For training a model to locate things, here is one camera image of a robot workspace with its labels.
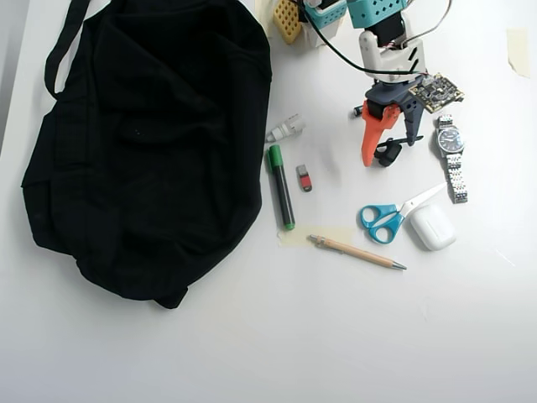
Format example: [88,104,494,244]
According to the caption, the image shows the blue handled scissors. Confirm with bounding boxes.
[359,181,448,245]

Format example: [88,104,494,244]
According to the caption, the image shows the small black clip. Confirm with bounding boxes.
[374,136,425,168]

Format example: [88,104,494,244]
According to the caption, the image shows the white grey adapter plug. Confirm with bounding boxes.
[264,112,307,144]

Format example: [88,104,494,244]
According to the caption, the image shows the black fabric bag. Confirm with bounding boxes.
[19,0,274,311]

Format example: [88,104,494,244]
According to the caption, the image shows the short masking tape piece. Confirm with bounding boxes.
[505,27,532,80]

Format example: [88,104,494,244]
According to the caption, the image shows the silver metal wristwatch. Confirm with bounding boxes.
[430,113,470,205]

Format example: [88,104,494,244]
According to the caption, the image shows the bare camera circuit board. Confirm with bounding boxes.
[409,71,467,114]

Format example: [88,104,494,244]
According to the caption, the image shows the white earbuds case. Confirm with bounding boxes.
[409,204,457,252]

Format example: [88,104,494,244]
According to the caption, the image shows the green and black marker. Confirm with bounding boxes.
[265,144,296,231]

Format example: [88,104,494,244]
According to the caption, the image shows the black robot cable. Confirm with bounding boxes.
[293,0,429,79]

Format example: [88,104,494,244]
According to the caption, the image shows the yellow perforated plastic block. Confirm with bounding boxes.
[272,0,302,45]

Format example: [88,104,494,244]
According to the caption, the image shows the red USB stick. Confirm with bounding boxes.
[295,164,315,194]

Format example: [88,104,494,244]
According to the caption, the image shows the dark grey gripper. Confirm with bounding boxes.
[360,81,425,168]

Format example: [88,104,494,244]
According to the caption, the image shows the long masking tape strip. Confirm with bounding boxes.
[276,225,357,251]

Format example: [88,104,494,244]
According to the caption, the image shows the wooden ballpoint pen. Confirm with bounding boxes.
[309,233,408,271]

